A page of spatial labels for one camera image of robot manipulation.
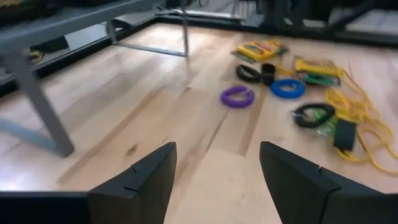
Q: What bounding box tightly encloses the blue coil wrist keychain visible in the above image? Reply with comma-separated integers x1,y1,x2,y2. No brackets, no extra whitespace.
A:
269,78,306,100

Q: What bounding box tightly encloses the black coil wrist keychain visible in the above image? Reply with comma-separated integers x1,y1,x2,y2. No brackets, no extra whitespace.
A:
292,103,336,129
235,63,262,84

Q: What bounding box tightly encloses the grey perforated metal shelf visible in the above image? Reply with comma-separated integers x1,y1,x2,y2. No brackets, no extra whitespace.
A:
0,0,191,158

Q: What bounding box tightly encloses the black cylinder block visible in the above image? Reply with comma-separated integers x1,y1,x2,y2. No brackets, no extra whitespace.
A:
261,62,277,87

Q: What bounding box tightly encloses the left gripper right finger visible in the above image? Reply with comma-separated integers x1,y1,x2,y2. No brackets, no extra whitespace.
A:
259,141,385,224

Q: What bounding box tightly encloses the yellow crayon box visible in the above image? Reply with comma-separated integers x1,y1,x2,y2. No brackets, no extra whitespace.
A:
231,39,289,63

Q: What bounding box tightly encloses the black aluminium table frame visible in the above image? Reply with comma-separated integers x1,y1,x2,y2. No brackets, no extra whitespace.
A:
0,0,398,97

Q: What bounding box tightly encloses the black rounded block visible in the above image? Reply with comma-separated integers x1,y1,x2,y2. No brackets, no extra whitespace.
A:
333,119,358,152

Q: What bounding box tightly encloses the yellow rubber band pile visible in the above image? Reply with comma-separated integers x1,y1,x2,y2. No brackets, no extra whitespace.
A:
275,63,398,175

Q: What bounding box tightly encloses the purple coil wrist keychain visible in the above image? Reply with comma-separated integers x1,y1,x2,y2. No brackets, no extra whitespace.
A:
220,85,256,109

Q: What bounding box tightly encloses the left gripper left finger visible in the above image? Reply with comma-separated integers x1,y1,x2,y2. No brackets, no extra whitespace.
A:
88,141,178,224

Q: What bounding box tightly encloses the yellow and green tool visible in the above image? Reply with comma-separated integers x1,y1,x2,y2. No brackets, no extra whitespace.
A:
294,57,341,86

